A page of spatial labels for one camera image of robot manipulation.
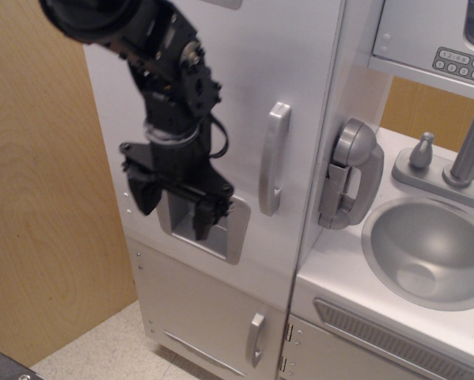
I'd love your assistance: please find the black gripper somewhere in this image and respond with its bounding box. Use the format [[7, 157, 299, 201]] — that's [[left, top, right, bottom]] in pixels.
[[119, 126, 233, 241]]

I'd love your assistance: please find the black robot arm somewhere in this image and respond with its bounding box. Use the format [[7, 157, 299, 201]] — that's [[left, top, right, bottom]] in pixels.
[[40, 1, 233, 241]]

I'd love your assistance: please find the dark object bottom left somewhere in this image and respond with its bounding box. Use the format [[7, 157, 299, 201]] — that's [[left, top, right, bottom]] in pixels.
[[0, 352, 36, 380]]

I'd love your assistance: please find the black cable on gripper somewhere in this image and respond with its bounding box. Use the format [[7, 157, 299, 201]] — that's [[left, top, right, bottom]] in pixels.
[[209, 114, 229, 158]]

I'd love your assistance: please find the silver toy faucet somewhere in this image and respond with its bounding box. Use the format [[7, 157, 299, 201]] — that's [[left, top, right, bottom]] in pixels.
[[442, 117, 474, 188]]

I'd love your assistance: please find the white toy kitchen cabinet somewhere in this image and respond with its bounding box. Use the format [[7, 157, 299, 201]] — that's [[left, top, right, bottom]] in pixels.
[[283, 1, 474, 379]]

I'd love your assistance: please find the silver toy telephone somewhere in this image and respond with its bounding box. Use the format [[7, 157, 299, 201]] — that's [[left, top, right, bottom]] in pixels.
[[318, 119, 385, 230]]

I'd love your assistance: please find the white toy fridge door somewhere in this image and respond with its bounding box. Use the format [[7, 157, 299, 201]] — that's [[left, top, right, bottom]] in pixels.
[[84, 1, 344, 310]]

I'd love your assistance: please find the silver freezer door handle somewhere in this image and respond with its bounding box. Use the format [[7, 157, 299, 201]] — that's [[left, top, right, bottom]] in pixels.
[[246, 313, 265, 368]]

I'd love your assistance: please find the white lower freezer door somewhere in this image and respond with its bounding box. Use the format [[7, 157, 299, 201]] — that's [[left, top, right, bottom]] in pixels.
[[127, 238, 286, 379]]

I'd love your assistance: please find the silver faucet knob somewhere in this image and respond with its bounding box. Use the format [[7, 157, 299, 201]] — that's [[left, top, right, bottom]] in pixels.
[[409, 132, 434, 169]]

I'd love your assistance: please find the silver fridge door handle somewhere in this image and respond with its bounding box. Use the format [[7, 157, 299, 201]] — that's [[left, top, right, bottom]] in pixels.
[[258, 102, 291, 217]]

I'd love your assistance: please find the toy microwave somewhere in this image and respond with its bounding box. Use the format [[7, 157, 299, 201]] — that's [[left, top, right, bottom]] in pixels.
[[373, 0, 474, 82]]

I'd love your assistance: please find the silver oven vent panel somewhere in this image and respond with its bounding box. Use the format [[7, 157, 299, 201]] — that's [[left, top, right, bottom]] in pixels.
[[313, 298, 474, 379]]

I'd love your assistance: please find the silver ice dispenser panel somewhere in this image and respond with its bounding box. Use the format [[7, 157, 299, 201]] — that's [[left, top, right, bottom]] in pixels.
[[155, 192, 251, 264]]

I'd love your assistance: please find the silver toy sink bowl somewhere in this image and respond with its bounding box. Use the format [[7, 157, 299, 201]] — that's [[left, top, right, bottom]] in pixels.
[[362, 198, 474, 311]]

